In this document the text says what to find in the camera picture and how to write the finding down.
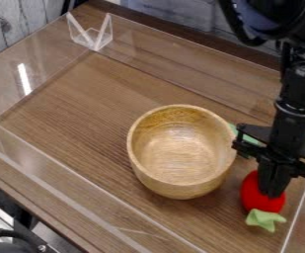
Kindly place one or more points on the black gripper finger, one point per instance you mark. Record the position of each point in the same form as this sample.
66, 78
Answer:
274, 175

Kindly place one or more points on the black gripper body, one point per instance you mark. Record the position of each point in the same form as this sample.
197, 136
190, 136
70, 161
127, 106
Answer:
281, 141

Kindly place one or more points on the red plush strawberry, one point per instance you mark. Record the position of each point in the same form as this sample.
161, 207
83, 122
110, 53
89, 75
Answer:
261, 207

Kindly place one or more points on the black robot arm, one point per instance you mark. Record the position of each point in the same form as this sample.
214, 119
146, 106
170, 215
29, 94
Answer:
260, 21

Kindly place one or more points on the green foam block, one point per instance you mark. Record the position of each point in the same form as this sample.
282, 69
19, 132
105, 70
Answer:
246, 138

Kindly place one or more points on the wooden bowl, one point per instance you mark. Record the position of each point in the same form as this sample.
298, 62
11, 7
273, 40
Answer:
179, 151

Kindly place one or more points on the black metal stand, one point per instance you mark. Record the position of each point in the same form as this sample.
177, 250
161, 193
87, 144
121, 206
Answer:
19, 239

